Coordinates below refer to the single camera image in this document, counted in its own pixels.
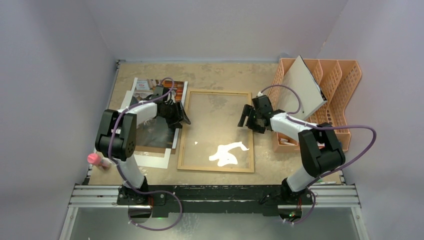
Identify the aluminium rail base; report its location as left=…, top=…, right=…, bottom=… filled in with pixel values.
left=68, top=184, right=360, bottom=218

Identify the white mat board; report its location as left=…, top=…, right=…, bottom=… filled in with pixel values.
left=134, top=148, right=172, bottom=169

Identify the light wooden picture frame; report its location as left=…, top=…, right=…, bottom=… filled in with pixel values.
left=177, top=89, right=255, bottom=174

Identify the pink bottle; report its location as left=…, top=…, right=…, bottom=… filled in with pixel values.
left=87, top=153, right=111, bottom=170

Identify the cat and books photo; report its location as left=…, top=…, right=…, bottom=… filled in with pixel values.
left=120, top=77, right=187, bottom=151

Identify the brown cardboard backing board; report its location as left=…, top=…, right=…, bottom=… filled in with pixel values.
left=134, top=145, right=166, bottom=154

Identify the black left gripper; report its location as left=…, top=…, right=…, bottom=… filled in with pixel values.
left=160, top=101, right=190, bottom=128

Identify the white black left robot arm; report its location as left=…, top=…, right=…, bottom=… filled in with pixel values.
left=95, top=85, right=191, bottom=205

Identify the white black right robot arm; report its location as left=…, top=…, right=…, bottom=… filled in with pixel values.
left=238, top=95, right=346, bottom=204

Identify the orange plastic desk organizer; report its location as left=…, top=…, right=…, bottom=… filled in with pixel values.
left=267, top=58, right=362, bottom=153

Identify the grey white board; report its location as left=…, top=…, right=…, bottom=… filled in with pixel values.
left=275, top=55, right=328, bottom=121

